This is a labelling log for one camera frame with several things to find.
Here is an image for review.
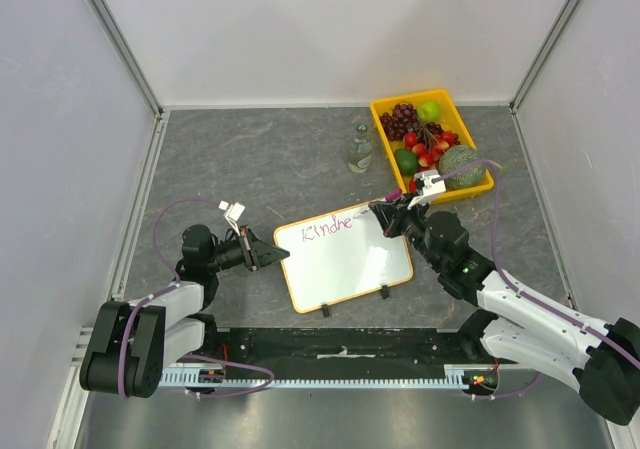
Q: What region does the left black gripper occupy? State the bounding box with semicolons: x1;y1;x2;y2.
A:
206;225;289;273

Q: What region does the magenta marker cap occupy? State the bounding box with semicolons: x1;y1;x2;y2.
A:
384;189;402;202

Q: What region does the yellow framed whiteboard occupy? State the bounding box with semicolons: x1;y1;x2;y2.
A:
274;203;414;314

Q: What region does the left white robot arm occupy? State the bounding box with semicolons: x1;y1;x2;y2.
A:
79;225;290;398

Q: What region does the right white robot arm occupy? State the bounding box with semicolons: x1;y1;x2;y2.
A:
368;199;639;426

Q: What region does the red apple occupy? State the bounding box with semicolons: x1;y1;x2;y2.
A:
408;174;417;193

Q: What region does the green avocado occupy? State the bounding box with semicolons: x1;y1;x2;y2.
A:
394;148;419;176

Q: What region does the clear glass bottle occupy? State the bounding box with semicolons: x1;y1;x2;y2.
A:
348;124;372;173

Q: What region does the red cherry bunch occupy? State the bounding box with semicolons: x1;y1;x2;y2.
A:
403;122;460;171

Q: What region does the green netted melon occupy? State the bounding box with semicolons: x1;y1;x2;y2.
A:
439;145;484;190

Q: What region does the purple grape bunch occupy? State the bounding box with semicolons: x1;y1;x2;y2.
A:
379;102;420;142

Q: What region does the green apple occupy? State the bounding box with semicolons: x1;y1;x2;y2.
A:
416;100;441;123

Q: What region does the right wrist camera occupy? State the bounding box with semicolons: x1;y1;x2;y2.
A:
407;169;446;209

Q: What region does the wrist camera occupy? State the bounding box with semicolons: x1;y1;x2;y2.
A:
407;169;446;209
218;201;246;235

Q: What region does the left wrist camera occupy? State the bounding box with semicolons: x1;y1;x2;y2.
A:
218;201;246;235

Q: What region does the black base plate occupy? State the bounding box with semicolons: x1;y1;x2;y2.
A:
194;328;496;367

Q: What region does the white slotted cable duct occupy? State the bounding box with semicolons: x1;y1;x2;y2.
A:
159;363;497;390

